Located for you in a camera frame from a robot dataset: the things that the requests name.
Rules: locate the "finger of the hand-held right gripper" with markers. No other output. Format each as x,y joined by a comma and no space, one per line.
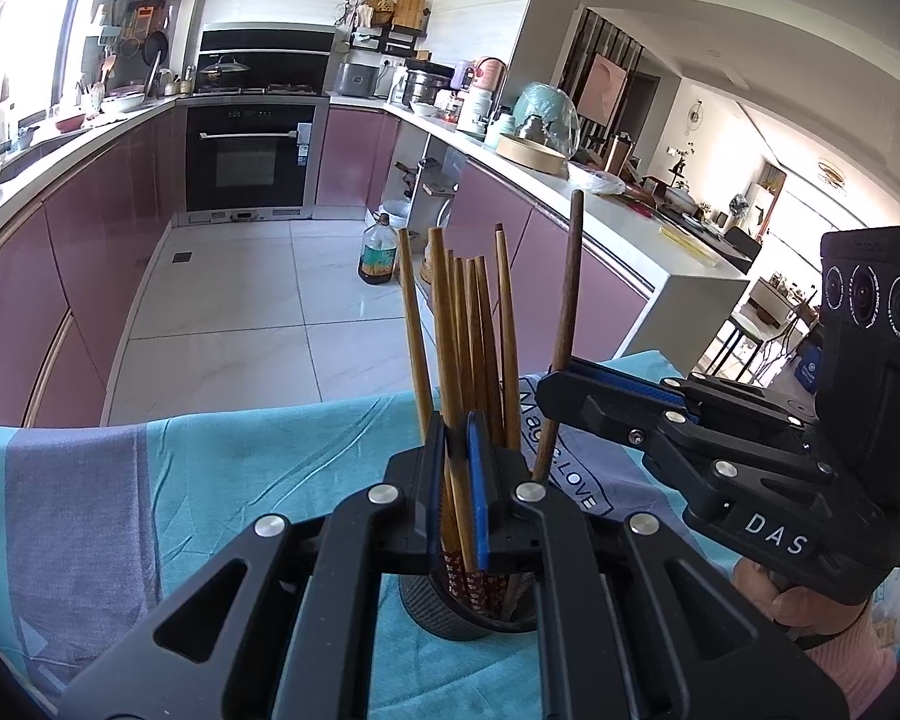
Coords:
630,379
607,412

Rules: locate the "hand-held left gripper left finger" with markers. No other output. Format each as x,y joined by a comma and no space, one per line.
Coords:
420,517

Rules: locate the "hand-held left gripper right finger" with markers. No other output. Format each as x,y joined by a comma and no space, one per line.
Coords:
480,510

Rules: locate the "black mesh utensil holder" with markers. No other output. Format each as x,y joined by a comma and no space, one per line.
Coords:
450,615

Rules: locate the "bundle of wooden chopsticks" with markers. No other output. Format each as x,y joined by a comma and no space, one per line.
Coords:
487,360

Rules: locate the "person's right forearm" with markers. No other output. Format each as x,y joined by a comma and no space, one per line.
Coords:
855,652

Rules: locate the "person's right hand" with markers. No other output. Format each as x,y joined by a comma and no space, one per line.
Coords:
795,607

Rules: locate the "blue bin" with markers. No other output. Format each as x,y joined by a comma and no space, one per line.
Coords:
808,371

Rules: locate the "pale yellow box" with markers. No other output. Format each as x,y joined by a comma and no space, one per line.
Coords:
688,246

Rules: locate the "teal grey tablecloth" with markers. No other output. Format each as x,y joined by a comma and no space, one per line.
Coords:
232,480

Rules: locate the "white plastic bag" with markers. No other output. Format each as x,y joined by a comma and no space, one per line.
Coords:
594,178

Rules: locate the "round beige basin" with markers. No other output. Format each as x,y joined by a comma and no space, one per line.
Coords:
529,154

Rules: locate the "round ceiling lamp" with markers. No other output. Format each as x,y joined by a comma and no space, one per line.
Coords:
832,171

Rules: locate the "cooking oil bottle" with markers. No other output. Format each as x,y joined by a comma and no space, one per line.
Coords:
376,255

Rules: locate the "green appliance in plastic bag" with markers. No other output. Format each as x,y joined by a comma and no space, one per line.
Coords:
547,109

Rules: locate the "white jar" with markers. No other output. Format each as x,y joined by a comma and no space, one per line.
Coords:
478,112

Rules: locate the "pink kettle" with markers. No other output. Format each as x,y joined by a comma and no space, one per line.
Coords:
489,75

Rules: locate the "small white bowl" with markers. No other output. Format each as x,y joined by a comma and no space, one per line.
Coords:
424,109

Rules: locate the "purple plastic jug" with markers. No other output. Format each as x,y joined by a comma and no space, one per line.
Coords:
463,76

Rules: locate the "pink base cabinets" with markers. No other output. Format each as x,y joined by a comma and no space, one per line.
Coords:
82,240
352,157

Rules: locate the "stainless steel pot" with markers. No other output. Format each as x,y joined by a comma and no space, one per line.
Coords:
426,88

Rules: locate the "black built-in oven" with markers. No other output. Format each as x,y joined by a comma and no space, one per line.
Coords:
255,157

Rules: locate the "silver rice cooker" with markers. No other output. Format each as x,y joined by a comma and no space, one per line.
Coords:
356,80

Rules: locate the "wooden cutting board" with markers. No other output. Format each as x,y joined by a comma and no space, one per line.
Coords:
409,11

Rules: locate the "cooking pot with lid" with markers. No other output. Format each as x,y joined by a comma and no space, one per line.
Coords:
223,75

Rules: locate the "black range hood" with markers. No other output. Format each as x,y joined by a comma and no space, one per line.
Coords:
266,52

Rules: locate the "hanging frying pan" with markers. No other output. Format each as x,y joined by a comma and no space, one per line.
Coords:
154,49

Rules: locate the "kitchen window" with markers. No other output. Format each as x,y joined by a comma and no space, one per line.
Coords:
22,30

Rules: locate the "wall clock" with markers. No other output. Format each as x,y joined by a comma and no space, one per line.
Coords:
697,118

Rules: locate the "pink wall picture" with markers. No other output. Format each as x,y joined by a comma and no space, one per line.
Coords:
601,90

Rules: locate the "striped wall panel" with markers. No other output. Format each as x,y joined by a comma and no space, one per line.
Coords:
600,34

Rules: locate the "black wall rack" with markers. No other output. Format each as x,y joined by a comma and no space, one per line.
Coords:
382,34

